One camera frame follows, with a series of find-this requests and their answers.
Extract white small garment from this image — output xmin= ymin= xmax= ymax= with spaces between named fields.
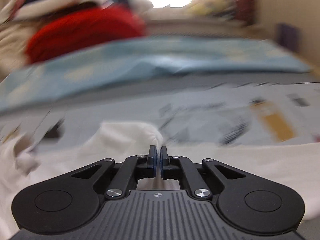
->
xmin=1 ymin=122 xmax=319 ymax=239

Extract light blue folded sheet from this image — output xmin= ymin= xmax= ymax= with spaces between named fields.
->
xmin=1 ymin=36 xmax=311 ymax=112

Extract printed deer pattern sheet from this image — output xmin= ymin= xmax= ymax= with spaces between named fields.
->
xmin=1 ymin=82 xmax=319 ymax=151

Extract red folded blanket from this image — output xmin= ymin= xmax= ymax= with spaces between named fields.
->
xmin=25 ymin=5 xmax=146 ymax=63

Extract white plush toy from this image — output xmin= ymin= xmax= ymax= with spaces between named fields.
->
xmin=128 ymin=0 xmax=154 ymax=21

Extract yellow plush toys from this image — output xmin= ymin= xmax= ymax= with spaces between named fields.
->
xmin=185 ymin=0 xmax=235 ymax=17

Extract cream folded quilt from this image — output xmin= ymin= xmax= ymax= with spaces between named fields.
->
xmin=1 ymin=22 xmax=40 ymax=81

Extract white folded bedding stack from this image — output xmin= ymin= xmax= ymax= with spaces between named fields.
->
xmin=1 ymin=0 xmax=113 ymax=24

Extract dark red cushion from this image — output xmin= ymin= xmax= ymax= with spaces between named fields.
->
xmin=233 ymin=0 xmax=257 ymax=25

